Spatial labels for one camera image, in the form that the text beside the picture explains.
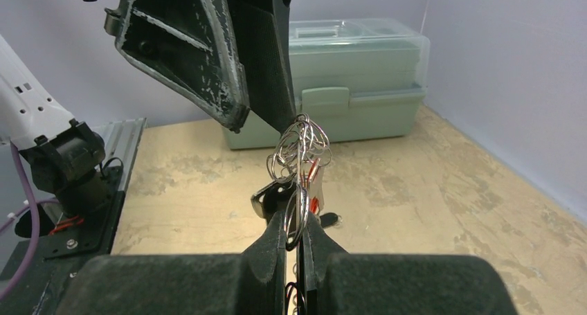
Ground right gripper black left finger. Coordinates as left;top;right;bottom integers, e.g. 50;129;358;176
56;212;286;314

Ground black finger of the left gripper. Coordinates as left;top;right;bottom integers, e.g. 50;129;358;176
228;0;296;133
105;0;249;132

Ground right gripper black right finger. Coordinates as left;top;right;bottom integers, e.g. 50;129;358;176
298;214;518;314

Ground translucent green plastic storage box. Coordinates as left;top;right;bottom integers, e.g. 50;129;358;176
222;18;432;151

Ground large keyring with keys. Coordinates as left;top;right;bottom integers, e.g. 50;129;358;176
251;113;332;314

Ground black plastic key tag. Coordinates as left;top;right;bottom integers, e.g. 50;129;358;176
318;213;341;228

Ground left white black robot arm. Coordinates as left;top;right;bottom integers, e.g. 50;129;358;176
1;0;296;216

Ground red plastic key tag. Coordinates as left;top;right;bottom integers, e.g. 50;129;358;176
305;158;320;215

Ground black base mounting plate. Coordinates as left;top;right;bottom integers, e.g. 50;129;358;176
1;166;127;314

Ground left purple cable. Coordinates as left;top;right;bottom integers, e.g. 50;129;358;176
0;143;63;303

